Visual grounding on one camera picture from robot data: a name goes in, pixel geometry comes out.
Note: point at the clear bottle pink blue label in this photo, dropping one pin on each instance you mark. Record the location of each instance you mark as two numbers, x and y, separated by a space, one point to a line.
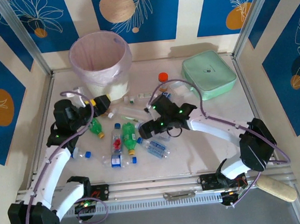
138 123

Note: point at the large clear bottle blue label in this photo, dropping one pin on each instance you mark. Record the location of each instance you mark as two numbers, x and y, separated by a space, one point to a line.
155 148

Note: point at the white bin with pink liner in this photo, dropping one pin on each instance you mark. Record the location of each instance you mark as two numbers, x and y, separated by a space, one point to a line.
98 79

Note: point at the clear bottle red contents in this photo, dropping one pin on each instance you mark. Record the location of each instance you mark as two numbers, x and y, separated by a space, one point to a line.
117 140

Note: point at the clear bottle blue cap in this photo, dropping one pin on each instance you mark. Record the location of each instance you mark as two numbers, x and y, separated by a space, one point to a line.
80 154

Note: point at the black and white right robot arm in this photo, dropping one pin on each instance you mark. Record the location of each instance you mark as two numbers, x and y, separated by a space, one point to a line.
256 145

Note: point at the aluminium frame post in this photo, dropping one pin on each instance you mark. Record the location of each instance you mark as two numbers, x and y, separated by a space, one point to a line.
252 18
27 39

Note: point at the orange-capped pill bottle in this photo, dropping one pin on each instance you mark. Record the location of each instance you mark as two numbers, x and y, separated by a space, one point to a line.
163 76

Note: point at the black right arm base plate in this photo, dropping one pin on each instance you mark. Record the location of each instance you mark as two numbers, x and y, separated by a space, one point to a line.
206 181

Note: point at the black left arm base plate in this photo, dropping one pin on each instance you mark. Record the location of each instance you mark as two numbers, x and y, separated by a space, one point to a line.
101 192

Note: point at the crushed clear bottle blue label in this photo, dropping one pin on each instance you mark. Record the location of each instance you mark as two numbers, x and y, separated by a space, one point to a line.
116 160

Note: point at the beige foam roller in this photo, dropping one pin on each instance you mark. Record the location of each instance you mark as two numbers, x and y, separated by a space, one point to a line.
278 190

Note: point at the long clear bottle white label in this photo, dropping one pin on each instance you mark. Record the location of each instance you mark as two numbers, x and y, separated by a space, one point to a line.
131 111

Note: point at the aluminium side rail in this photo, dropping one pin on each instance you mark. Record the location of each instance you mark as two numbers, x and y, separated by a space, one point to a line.
245 83
45 104

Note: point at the black connector board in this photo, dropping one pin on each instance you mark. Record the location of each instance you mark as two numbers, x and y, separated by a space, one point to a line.
227 200
79 209

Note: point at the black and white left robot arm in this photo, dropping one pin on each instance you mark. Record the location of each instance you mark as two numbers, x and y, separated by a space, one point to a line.
53 171

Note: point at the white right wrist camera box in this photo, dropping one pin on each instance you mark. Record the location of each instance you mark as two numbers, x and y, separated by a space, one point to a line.
148 108

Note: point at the aluminium front rail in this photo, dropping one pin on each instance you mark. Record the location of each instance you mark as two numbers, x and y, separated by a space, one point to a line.
145 187

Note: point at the green plastic bottle yellow cap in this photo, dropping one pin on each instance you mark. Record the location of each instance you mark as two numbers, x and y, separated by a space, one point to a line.
96 127
129 137

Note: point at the black right connector board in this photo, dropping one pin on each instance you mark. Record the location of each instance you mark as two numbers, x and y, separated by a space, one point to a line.
227 200

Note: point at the small bottle white green label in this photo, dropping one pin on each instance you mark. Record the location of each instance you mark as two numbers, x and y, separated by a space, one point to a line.
141 95

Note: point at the white ribbed waste bin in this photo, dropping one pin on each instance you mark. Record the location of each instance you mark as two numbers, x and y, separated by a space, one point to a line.
117 90

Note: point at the metal latch plate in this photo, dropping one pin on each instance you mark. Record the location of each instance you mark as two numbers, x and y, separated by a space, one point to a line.
180 194

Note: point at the black left connector board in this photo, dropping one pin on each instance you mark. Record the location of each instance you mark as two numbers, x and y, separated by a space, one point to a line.
79 209

